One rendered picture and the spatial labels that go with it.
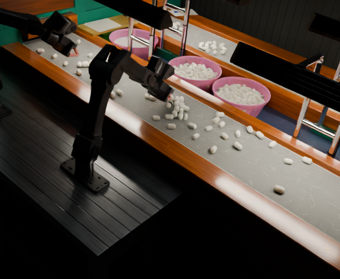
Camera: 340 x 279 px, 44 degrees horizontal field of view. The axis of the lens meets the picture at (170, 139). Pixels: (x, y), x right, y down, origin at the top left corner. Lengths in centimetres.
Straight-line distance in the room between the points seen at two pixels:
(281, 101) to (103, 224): 106
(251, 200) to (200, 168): 21
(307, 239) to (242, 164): 39
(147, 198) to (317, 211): 56
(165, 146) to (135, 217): 29
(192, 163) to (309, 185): 41
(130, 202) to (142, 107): 50
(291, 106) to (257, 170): 55
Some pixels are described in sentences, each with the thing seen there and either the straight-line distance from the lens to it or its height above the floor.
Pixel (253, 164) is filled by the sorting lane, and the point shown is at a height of 74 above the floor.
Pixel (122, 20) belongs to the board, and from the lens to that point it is 257.
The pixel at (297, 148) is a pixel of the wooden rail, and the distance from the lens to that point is 166.
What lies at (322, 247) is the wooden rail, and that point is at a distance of 131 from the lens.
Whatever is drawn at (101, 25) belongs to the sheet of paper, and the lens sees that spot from 247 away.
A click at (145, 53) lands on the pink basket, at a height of 73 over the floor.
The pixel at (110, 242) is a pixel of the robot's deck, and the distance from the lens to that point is 131.
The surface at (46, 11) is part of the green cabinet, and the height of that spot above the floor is 88.
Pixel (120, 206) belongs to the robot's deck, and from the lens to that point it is 141.
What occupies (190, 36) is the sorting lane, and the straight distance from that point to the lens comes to 252.
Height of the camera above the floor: 167
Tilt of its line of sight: 36 degrees down
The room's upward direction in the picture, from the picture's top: 7 degrees clockwise
